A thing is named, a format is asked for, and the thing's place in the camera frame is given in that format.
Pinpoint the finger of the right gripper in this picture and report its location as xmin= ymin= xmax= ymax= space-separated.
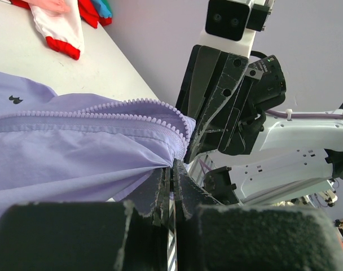
xmin=184 ymin=52 xmax=249 ymax=163
xmin=176 ymin=45 xmax=222 ymax=124

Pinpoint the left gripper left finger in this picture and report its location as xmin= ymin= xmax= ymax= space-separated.
xmin=0 ymin=168 xmax=171 ymax=270

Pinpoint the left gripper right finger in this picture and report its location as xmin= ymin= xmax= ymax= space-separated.
xmin=173 ymin=160 xmax=343 ymax=270

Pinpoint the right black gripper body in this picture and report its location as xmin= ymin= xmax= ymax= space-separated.
xmin=175 ymin=45 xmax=267 ymax=156

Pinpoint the lavender zip jacket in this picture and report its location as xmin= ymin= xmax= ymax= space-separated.
xmin=0 ymin=72 xmax=196 ymax=217

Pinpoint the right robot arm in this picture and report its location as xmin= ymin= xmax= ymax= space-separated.
xmin=176 ymin=45 xmax=343 ymax=205

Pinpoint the red white colourful garment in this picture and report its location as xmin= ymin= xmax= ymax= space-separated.
xmin=11 ymin=0 xmax=113 ymax=60

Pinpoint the pink garment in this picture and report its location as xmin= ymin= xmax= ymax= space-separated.
xmin=26 ymin=0 xmax=71 ymax=14

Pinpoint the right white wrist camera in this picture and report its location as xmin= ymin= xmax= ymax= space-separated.
xmin=198 ymin=0 xmax=275 ymax=58

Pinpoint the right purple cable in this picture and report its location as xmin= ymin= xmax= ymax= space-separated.
xmin=266 ymin=110 xmax=343 ymax=121

